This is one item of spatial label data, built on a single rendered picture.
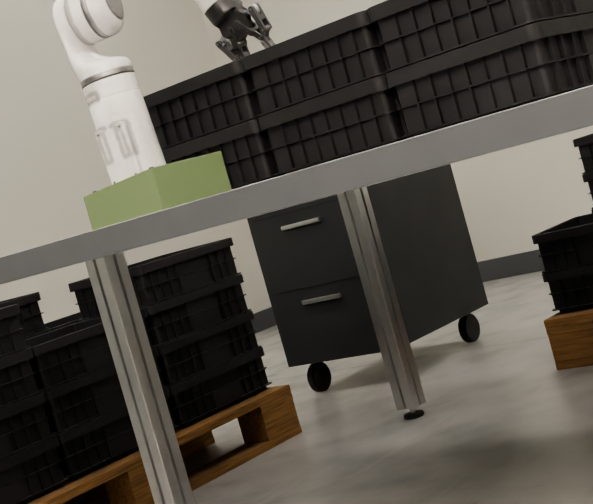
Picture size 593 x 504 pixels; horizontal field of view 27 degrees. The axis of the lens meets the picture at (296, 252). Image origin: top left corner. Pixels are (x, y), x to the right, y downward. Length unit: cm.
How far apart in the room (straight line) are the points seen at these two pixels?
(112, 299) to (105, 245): 87
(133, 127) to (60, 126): 389
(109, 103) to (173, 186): 19
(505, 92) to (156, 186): 56
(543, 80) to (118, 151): 69
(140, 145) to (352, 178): 67
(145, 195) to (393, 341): 147
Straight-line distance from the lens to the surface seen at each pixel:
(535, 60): 193
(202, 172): 207
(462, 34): 199
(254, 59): 225
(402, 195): 410
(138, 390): 265
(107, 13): 211
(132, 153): 207
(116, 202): 206
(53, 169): 588
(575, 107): 133
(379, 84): 208
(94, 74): 210
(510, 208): 597
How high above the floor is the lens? 68
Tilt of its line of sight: 3 degrees down
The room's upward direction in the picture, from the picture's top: 16 degrees counter-clockwise
